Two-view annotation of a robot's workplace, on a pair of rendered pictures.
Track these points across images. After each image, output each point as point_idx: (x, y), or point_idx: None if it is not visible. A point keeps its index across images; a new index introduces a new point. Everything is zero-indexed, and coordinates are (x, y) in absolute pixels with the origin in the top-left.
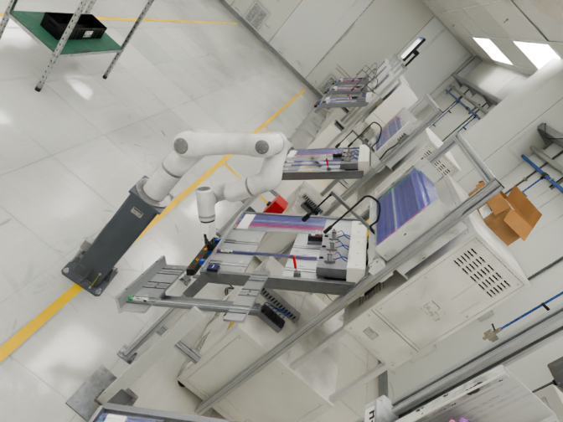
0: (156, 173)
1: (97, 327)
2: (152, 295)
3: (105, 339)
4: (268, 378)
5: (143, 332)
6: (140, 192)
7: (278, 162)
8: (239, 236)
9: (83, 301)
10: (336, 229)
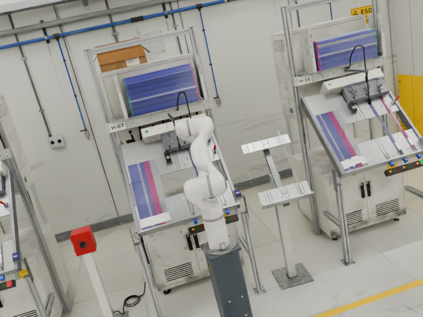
0: (224, 226)
1: (267, 308)
2: (294, 187)
3: (267, 300)
4: None
5: (256, 266)
6: (234, 243)
7: None
8: (181, 211)
9: None
10: (141, 155)
